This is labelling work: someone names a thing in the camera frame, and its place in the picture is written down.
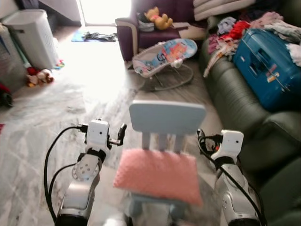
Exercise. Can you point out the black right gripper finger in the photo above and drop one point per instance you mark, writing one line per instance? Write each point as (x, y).
(201, 135)

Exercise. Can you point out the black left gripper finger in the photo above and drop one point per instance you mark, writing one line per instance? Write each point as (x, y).
(123, 133)

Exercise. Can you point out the pink fluffy pillow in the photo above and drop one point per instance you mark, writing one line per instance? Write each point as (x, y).
(160, 174)

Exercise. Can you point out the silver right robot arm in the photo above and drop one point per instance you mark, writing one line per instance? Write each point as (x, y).
(233, 197)

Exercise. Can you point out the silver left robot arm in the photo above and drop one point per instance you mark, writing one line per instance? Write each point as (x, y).
(81, 188)

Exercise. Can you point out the dark green leather sofa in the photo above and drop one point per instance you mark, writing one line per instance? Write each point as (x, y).
(244, 136)

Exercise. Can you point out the light blue small chair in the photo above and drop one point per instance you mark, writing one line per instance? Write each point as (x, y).
(167, 117)

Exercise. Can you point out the colourful baby bouncer seat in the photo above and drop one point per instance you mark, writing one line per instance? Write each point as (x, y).
(162, 55)

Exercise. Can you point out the blue hard suitcase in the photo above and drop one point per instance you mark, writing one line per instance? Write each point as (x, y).
(268, 66)

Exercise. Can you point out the purple armchair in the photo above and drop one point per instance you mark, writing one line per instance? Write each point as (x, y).
(150, 38)

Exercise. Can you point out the red and white plush toy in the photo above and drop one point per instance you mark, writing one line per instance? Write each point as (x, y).
(40, 76)

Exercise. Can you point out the blue floor mat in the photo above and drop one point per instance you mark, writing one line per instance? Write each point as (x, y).
(94, 36)

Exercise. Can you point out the red garment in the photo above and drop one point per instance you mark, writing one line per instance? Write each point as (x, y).
(238, 29)

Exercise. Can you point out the yellow plush toy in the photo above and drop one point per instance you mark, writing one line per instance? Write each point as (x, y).
(159, 19)

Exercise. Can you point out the white folded cloth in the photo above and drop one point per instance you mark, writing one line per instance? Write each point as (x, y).
(295, 52)

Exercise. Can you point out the white stacked cushions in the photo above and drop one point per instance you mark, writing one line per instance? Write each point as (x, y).
(221, 8)

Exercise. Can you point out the grey mesh basket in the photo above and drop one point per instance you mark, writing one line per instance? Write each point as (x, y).
(10, 61)

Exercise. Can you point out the pink garment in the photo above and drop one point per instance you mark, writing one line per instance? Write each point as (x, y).
(264, 20)

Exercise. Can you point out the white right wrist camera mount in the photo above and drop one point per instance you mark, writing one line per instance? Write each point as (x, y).
(229, 143)

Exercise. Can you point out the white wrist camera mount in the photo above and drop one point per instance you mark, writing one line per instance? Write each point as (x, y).
(229, 143)
(97, 134)

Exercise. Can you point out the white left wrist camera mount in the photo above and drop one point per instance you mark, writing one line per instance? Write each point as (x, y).
(97, 134)

